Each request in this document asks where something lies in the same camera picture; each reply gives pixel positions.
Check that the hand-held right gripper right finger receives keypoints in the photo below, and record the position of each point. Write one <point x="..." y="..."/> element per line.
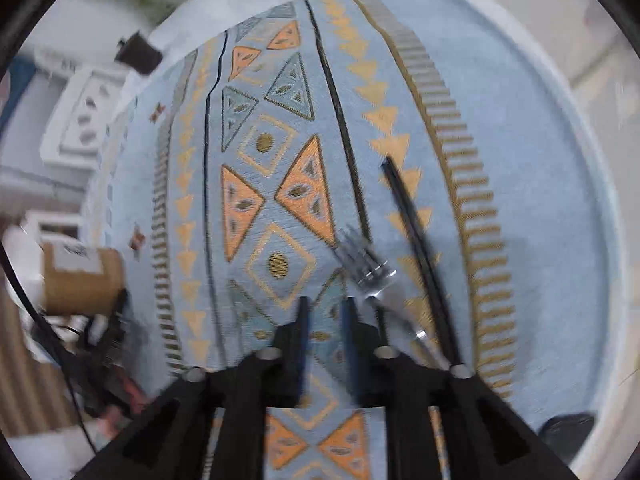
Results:
<point x="350" y="330"/>

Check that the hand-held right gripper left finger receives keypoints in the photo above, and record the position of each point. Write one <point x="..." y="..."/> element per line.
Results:
<point x="302" y="330"/>

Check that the metal fork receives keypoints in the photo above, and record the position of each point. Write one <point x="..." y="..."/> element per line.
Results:
<point x="367" y="265"/>

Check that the bamboo utensil holder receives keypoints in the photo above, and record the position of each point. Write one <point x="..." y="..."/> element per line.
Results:
<point x="85" y="290"/>

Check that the patterned blue table mat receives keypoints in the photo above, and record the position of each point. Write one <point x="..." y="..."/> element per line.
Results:
<point x="525" y="260"/>

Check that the white chair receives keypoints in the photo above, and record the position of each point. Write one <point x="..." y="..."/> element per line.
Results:
<point x="75" y="125"/>

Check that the dark round object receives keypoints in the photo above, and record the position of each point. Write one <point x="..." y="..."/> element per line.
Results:
<point x="567" y="432"/>

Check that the blue cloth with pink fan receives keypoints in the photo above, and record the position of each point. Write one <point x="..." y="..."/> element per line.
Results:
<point x="17" y="85"/>

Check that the dark brown cup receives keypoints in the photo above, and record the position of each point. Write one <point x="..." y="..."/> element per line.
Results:
<point x="140" y="55"/>

